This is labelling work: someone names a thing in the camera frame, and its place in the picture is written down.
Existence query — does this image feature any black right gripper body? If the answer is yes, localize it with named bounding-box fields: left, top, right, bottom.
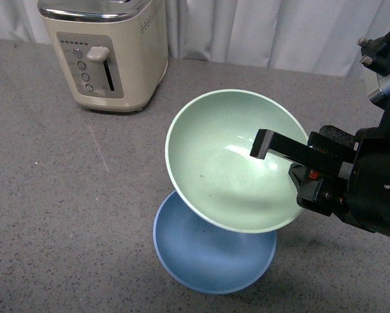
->
left=289, top=99, right=390, bottom=237

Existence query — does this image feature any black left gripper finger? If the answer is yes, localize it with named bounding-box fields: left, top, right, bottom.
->
left=250, top=129, right=355, bottom=178

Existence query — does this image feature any green bowl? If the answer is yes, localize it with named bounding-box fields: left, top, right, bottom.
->
left=165, top=89, right=308, bottom=233

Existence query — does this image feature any blue bowl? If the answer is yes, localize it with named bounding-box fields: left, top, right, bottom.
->
left=153, top=192, right=277, bottom=295

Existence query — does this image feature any white curtain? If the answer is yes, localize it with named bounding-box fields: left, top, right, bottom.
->
left=0, top=0, right=390, bottom=79

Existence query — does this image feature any cream two-slot toaster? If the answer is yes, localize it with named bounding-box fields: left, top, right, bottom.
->
left=37, top=1, right=168, bottom=112

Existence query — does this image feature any gripper-mounted camera with cable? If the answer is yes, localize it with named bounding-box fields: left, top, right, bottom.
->
left=357, top=31, right=390, bottom=109

